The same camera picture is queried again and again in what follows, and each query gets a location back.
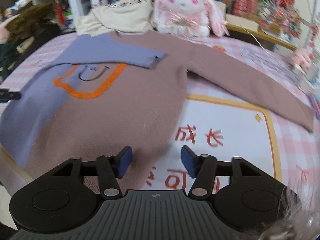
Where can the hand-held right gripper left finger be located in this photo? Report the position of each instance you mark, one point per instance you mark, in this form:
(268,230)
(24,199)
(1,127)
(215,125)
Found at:
(124,161)

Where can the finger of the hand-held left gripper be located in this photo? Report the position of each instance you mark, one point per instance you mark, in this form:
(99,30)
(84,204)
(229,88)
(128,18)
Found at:
(10,95)

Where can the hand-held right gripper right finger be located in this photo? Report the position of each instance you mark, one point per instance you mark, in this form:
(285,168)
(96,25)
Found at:
(188,161)

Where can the purple and mauve sweater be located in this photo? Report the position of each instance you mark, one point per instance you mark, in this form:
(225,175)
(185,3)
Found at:
(125,105)

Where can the dark cloth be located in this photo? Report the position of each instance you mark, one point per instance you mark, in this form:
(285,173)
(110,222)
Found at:
(6,60)

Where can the large pink plush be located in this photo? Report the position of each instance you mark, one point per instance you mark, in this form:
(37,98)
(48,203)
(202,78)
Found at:
(3,33)

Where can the olive green cloth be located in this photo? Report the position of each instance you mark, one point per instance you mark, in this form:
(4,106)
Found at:
(30,20)

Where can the red tassel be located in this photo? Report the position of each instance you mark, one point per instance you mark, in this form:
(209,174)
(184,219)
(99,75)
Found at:
(60,13)

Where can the white bookshelf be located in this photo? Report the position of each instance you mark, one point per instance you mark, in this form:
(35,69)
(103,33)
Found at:
(75,0)

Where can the fluffy grey sleeve cuff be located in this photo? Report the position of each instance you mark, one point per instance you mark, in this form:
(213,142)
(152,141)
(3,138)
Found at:
(295,220)

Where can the cream tote bag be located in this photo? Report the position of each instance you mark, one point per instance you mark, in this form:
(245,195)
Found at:
(120,15)

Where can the purple pen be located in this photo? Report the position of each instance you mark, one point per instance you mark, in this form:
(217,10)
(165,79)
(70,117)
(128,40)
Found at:
(314,105)

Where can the flat cream box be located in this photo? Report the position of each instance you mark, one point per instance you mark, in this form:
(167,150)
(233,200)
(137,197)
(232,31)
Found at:
(240,21)

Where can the small pink pig plush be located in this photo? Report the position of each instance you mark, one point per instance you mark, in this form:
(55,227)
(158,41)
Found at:
(302,56)

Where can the white pink bunny plush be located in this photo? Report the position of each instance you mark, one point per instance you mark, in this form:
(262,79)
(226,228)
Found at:
(182,2)

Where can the colourful bead ornament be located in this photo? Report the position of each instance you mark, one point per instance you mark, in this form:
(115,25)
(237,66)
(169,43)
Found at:
(280,17)

